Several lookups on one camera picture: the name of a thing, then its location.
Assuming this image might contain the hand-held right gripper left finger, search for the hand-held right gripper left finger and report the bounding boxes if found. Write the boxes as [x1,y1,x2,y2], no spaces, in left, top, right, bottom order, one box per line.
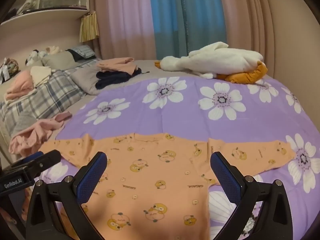
[26,151,108,240]

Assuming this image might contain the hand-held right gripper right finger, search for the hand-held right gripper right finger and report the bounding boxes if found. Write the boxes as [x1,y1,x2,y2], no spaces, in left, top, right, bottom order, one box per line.
[210,151,293,240]

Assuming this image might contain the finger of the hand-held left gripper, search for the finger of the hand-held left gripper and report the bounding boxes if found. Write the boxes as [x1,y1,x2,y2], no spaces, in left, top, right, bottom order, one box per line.
[10,151,44,168]
[24,149,62,179]

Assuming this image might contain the orange cartoon print shirt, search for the orange cartoon print shirt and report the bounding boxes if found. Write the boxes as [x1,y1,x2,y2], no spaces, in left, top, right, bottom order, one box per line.
[21,133,297,240]

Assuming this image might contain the dark navy clothes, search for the dark navy clothes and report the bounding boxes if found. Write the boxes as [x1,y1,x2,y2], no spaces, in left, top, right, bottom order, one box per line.
[96,67,143,90]

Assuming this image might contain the folded orange clothes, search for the folded orange clothes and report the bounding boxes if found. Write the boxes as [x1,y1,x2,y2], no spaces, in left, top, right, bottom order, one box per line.
[97,57,137,75]

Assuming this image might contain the crumpled pink garment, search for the crumpled pink garment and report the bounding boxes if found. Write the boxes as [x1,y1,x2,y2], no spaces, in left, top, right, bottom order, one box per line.
[9,112,73,155]

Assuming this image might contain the plaid quilt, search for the plaid quilt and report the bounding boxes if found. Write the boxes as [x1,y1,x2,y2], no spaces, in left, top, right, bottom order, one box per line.
[0,70,87,130]

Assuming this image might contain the folded pink sweater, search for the folded pink sweater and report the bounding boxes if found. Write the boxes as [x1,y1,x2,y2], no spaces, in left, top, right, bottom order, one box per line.
[5,70,35,101]

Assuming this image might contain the purple floral blanket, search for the purple floral blanket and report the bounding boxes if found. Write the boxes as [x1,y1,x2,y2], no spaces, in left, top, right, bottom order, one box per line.
[37,76,320,240]

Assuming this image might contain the folded cream cloth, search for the folded cream cloth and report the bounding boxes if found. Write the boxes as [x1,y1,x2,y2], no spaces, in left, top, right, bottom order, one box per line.
[30,66,52,87]

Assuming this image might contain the patterned bag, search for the patterned bag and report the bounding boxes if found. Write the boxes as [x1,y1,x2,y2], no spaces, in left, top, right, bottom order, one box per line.
[0,57,20,83]

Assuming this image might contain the black and white plush toy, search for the black and white plush toy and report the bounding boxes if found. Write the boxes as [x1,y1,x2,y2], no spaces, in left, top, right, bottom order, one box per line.
[26,50,48,66]

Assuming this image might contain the light grey pillow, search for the light grey pillow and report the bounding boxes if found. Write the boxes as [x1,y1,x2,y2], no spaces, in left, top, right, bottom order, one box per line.
[41,51,83,71]

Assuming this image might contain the cream plush toy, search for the cream plush toy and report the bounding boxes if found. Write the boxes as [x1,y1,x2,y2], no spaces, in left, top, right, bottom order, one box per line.
[45,46,63,55]

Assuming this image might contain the striped pillow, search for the striped pillow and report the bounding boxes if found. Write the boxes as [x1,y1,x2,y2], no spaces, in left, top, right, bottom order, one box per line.
[67,45,97,62]

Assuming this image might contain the white goose plush toy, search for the white goose plush toy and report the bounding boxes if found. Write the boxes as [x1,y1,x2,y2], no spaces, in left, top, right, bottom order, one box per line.
[154,42,268,84]

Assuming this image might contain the yellow pleated cloth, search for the yellow pleated cloth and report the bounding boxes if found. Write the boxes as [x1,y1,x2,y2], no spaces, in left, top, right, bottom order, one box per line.
[79,11,99,42]

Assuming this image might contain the beige curtain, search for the beige curtain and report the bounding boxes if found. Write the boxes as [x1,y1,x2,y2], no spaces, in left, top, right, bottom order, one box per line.
[217,0,314,80]

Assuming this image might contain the white shelf cabinet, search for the white shelf cabinet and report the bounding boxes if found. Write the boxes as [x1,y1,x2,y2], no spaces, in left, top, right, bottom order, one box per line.
[0,0,91,26]

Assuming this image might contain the pink sheer curtain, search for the pink sheer curtain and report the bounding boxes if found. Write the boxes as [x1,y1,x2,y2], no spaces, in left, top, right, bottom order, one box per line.
[94,0,157,60]

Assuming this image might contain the blue curtain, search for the blue curtain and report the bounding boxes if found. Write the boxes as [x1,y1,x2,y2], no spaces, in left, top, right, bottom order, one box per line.
[147,0,228,58]

